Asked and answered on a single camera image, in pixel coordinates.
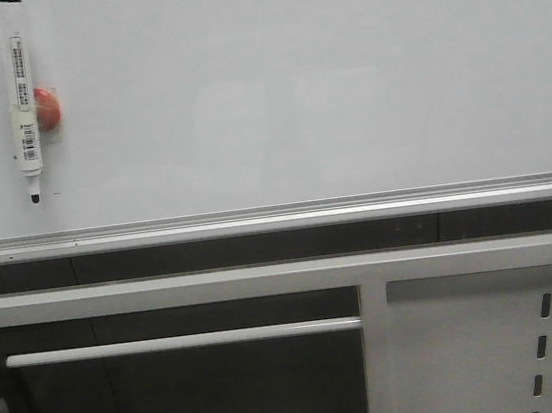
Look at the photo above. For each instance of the white whiteboard marker pen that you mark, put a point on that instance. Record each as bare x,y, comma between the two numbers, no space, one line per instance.
22,108

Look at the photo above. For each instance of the white perforated metal panel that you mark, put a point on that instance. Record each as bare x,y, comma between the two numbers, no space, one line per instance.
477,343

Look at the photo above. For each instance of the red round magnet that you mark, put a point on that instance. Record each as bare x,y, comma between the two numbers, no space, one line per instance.
48,109

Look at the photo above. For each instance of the white horizontal metal bar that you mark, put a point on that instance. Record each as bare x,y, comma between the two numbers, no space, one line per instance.
183,342

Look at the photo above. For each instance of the white metal stand frame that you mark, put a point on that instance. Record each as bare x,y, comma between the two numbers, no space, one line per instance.
370,274

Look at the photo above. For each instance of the white whiteboard with aluminium frame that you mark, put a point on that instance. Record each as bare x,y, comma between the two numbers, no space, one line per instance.
185,119

